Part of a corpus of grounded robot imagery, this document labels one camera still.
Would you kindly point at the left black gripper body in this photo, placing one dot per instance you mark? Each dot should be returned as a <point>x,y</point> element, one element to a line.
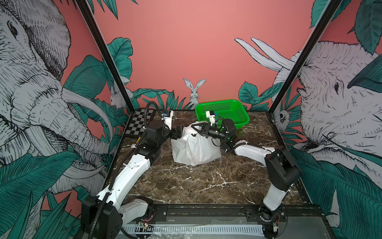
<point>173,135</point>

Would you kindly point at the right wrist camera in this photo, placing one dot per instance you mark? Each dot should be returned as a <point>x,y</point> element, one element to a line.
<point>210,115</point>

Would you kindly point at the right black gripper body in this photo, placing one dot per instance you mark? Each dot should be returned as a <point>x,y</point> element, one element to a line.
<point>215,133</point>

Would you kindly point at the green plastic basket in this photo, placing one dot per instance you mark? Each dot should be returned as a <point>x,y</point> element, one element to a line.
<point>227,109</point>

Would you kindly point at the white ruler strip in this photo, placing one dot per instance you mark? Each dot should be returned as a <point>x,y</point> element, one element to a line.
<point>245,230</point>

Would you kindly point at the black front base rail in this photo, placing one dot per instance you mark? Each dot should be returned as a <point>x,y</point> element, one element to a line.
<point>163,212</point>

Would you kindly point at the right black frame post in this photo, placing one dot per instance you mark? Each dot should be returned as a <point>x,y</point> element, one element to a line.
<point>323,21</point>

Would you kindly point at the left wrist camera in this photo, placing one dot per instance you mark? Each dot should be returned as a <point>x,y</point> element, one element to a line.
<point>166,117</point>

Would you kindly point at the left black frame post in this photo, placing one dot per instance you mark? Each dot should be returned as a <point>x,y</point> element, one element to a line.
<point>85,10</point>

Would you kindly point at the black frame post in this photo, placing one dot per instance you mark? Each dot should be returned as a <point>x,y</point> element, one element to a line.
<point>85,10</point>
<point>323,21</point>

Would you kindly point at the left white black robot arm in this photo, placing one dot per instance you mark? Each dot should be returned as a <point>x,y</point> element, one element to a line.
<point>104,215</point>

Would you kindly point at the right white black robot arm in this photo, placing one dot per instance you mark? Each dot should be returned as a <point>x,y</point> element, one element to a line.
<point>281,166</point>

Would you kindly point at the black white checkerboard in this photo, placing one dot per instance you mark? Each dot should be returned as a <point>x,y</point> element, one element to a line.
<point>135,124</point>

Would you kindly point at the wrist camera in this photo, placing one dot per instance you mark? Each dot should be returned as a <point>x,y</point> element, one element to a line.
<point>210,115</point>
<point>166,117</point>

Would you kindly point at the white plastic bag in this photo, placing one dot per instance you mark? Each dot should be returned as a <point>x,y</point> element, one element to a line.
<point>194,149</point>

